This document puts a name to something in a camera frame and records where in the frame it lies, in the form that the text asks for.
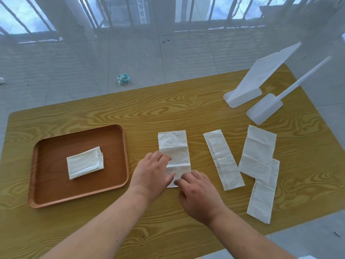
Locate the person's right hand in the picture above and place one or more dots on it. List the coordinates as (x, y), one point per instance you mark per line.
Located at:
(202, 199)

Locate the person's left hand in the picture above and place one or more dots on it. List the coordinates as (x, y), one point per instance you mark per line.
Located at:
(151, 178)

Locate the brown wooden tray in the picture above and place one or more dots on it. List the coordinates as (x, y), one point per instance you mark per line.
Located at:
(48, 180)

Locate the person's left forearm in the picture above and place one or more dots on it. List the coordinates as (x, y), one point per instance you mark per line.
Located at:
(102, 229)

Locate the person's right forearm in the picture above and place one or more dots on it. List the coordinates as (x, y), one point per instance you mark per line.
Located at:
(248, 240)

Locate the crumpled teal wrapper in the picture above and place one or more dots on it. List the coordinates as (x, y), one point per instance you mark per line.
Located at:
(123, 78)

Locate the white plastic stand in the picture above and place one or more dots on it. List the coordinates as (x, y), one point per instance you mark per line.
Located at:
(264, 109)
(258, 75)

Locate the small dark floor debris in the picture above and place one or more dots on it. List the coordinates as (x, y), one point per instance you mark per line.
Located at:
(337, 234)

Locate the metal window railing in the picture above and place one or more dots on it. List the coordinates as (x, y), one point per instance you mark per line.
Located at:
(204, 24)

